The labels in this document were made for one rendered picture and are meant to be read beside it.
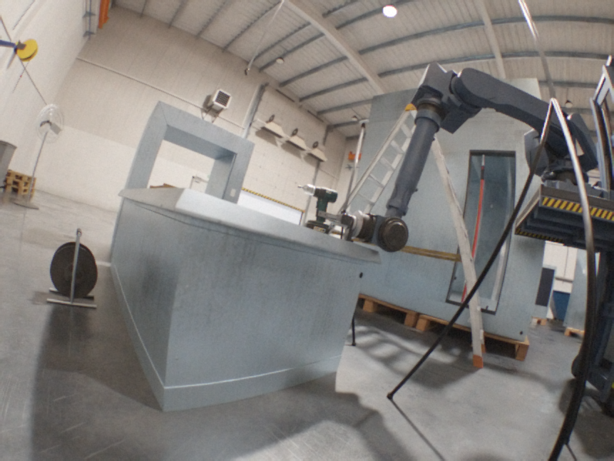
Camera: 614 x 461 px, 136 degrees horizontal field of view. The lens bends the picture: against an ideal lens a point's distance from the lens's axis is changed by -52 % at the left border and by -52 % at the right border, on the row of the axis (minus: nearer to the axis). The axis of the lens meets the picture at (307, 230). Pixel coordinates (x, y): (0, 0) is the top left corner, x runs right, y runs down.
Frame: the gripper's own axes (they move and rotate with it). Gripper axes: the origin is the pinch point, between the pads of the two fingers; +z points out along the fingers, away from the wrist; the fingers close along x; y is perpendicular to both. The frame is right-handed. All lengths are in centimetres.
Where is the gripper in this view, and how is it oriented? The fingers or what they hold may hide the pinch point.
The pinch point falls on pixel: (321, 214)
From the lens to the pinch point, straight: 123.3
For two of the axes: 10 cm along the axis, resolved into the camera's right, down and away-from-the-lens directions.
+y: 2.4, -9.7, 0.6
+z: -9.5, -2.5, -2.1
